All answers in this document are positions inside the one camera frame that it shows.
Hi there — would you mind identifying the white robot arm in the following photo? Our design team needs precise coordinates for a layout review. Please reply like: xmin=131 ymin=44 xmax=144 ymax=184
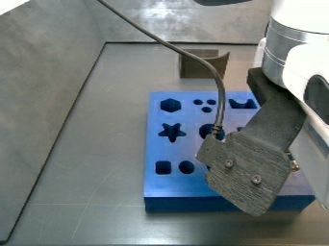
xmin=255 ymin=0 xmax=329 ymax=209

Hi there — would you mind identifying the blue foam shape board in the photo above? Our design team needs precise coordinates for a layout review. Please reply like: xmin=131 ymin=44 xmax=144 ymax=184
xmin=145 ymin=91 xmax=315 ymax=213

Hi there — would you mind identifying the black curved holder stand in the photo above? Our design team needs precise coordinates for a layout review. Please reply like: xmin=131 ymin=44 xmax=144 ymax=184
xmin=180 ymin=49 xmax=230 ymax=79

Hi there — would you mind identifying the black camera cable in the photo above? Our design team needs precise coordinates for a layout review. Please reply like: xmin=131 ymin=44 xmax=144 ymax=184
xmin=97 ymin=0 xmax=228 ymax=141

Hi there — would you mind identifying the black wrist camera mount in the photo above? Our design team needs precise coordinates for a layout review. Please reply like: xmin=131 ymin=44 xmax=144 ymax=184
xmin=197 ymin=68 xmax=307 ymax=216

